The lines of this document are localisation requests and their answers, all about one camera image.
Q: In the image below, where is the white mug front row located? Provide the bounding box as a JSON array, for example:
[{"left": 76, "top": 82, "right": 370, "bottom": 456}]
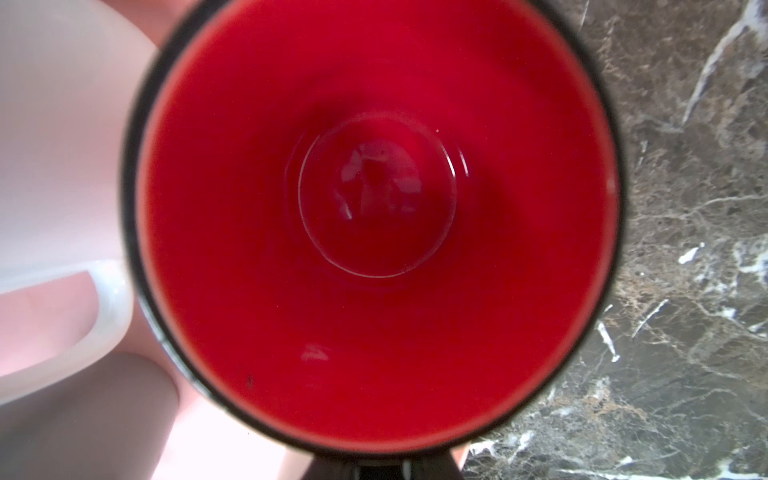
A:
[{"left": 1, "top": 353, "right": 180, "bottom": 479}]

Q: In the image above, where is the white mug back row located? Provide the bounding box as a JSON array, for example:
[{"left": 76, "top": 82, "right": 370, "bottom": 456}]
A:
[{"left": 1, "top": 1, "right": 156, "bottom": 403}]

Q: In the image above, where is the white mug row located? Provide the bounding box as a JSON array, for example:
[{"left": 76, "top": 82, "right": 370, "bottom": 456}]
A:
[
  {"left": 1, "top": 1, "right": 156, "bottom": 403},
  {"left": 1, "top": 353, "right": 180, "bottom": 479}
]

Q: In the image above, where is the pink plastic tray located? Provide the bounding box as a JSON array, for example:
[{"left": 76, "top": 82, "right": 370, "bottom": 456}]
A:
[{"left": 1, "top": 1, "right": 309, "bottom": 479}]

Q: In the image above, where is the red mug black handle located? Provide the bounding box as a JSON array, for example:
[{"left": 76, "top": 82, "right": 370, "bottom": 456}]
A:
[{"left": 120, "top": 1, "right": 626, "bottom": 479}]

